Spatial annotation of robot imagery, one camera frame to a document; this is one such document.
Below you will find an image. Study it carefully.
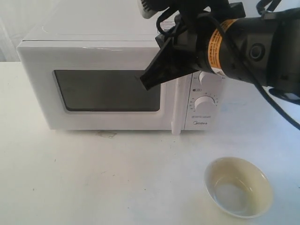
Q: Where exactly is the white microwave door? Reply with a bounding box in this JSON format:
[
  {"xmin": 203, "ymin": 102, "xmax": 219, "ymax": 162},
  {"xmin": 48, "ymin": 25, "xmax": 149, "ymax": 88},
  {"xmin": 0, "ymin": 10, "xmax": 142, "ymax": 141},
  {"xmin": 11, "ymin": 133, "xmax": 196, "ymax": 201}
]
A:
[{"xmin": 17, "ymin": 41, "xmax": 191, "ymax": 134}]

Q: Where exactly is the blue warning sticker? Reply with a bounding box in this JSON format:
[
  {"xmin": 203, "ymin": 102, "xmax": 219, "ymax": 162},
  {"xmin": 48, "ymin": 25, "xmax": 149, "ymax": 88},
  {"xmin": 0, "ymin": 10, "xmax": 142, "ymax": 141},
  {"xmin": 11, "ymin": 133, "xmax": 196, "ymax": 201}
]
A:
[{"xmin": 160, "ymin": 20, "xmax": 175, "ymax": 31}]

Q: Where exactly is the clear tape patch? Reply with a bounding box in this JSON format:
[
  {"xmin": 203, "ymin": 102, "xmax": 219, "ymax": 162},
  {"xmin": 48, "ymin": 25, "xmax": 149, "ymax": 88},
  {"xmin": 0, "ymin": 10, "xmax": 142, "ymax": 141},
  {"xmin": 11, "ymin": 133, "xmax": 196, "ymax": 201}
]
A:
[{"xmin": 97, "ymin": 131, "xmax": 117, "ymax": 139}]

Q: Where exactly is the white control knob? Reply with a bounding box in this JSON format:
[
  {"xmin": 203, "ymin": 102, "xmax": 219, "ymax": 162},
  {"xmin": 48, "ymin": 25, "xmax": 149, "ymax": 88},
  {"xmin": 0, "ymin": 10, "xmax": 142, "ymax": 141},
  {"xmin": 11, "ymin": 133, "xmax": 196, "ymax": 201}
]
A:
[
  {"xmin": 194, "ymin": 96, "xmax": 215, "ymax": 112},
  {"xmin": 199, "ymin": 71, "xmax": 215, "ymax": 85}
]

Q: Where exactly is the white microwave oven body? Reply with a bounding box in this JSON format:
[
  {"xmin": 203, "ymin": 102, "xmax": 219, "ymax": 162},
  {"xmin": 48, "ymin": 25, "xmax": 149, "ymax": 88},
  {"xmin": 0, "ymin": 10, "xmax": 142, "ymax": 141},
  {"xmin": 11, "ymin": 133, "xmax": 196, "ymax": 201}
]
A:
[{"xmin": 23, "ymin": 14, "xmax": 225, "ymax": 131}]

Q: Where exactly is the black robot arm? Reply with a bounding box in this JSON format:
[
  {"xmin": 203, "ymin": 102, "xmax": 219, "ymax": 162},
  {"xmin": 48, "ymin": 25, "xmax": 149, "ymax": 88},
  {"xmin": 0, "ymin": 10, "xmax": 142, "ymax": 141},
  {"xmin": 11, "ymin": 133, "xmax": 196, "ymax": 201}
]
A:
[{"xmin": 138, "ymin": 0, "xmax": 300, "ymax": 104}]

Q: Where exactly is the lower white control knob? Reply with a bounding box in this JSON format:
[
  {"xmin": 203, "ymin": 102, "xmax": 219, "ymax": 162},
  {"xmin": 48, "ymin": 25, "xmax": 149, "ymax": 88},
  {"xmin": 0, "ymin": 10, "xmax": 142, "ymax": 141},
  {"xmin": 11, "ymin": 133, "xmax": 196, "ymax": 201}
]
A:
[{"xmin": 194, "ymin": 96, "xmax": 215, "ymax": 112}]

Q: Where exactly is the cream ceramic bowl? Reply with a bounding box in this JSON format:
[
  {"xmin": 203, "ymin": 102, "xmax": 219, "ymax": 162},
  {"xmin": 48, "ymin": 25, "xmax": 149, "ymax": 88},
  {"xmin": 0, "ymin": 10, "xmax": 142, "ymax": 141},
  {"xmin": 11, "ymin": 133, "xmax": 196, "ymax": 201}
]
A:
[{"xmin": 204, "ymin": 157, "xmax": 274, "ymax": 219}]

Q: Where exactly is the upper white control knob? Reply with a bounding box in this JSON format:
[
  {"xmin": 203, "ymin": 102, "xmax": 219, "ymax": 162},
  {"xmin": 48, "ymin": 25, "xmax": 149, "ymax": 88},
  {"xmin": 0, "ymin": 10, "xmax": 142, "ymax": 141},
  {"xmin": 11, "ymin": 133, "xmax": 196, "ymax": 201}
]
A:
[{"xmin": 199, "ymin": 71, "xmax": 215, "ymax": 85}]

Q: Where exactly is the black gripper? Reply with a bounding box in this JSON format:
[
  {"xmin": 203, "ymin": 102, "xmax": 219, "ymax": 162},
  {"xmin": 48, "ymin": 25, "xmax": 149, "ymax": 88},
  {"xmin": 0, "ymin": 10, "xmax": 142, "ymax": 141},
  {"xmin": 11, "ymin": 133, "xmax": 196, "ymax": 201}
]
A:
[{"xmin": 139, "ymin": 0, "xmax": 246, "ymax": 90}]

